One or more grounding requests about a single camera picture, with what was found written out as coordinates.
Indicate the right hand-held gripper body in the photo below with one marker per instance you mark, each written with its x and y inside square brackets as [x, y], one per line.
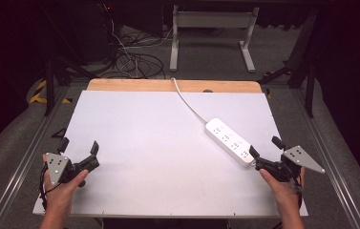
[300, 157]

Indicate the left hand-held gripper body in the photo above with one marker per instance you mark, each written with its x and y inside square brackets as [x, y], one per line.
[56, 165]

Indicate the white power strip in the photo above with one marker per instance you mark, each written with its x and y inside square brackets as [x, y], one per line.
[230, 141]

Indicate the person's left hand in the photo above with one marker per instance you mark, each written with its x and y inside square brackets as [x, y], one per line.
[59, 195]

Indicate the person's right hand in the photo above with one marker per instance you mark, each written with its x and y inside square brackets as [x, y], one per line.
[285, 194]

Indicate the yellow black hazard tape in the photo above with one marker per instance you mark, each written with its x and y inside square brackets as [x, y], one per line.
[39, 95]

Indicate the black metal stand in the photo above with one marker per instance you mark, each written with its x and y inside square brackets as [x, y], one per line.
[309, 89]
[49, 86]

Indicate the black equipment cabinet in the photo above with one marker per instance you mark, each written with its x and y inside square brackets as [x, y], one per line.
[99, 31]

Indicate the aluminium floor rail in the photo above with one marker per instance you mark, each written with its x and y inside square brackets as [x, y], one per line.
[336, 168]
[25, 171]

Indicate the white metal desk frame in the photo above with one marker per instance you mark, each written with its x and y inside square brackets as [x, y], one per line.
[212, 19]

